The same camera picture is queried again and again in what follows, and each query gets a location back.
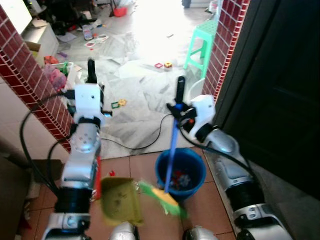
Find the red plastic basin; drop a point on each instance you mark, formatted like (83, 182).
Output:
(119, 11)

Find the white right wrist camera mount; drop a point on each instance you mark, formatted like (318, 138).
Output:
(204, 111)

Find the pink plastic bag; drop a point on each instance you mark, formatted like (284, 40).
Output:
(55, 77)

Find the red litter scrap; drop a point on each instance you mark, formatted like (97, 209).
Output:
(112, 173)

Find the silver robot leg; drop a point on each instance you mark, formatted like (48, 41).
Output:
(122, 232)
(200, 234)

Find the dark wooden door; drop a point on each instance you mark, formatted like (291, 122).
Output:
(280, 90)

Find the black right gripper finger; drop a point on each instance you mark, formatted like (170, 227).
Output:
(180, 89)

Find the green yellow toy piece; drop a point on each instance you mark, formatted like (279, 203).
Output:
(119, 104)

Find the silver left robot leg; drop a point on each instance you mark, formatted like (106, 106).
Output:
(122, 232)

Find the blue plastic bucket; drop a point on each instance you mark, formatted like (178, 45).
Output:
(192, 162)

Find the pink yellow toy piece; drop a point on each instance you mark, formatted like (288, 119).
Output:
(164, 65)

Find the silver right robot leg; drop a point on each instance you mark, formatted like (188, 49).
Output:
(200, 234)

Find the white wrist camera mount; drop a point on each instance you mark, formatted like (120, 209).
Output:
(204, 111)
(85, 102)

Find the white low cabinet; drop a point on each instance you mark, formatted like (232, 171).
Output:
(42, 40)

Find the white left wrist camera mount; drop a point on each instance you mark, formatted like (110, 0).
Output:
(85, 102)

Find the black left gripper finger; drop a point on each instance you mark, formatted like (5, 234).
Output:
(92, 71)

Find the green plastic stool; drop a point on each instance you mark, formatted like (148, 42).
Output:
(206, 31)

